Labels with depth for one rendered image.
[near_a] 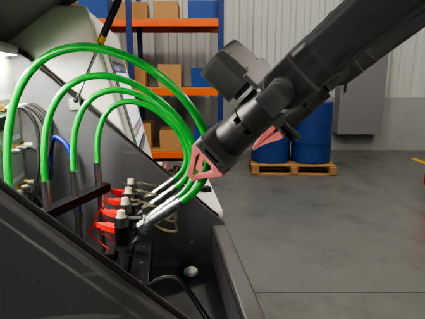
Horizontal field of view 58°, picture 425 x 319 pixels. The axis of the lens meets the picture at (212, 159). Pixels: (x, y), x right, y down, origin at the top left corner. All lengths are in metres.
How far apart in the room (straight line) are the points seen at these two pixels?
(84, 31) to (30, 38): 0.14
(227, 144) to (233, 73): 0.11
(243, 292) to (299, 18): 6.83
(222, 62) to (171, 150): 5.55
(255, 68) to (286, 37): 6.82
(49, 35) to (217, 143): 0.66
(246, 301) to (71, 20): 0.80
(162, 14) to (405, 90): 4.64
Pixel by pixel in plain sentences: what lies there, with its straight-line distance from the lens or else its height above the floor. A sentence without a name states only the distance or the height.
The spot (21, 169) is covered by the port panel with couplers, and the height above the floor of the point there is 1.14.
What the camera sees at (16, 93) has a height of 1.34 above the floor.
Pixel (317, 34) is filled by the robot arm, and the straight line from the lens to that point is 0.45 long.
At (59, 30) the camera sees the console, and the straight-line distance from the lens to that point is 1.11.
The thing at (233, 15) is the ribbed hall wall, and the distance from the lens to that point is 7.28.
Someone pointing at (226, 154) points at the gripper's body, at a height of 1.26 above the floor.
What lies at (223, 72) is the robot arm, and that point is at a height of 1.37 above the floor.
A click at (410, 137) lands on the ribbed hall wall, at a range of 8.19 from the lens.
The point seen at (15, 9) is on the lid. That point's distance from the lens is 0.96.
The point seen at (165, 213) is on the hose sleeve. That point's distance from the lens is 0.67.
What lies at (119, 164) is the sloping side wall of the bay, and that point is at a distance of 1.06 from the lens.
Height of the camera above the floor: 1.37
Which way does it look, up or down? 12 degrees down
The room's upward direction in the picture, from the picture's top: straight up
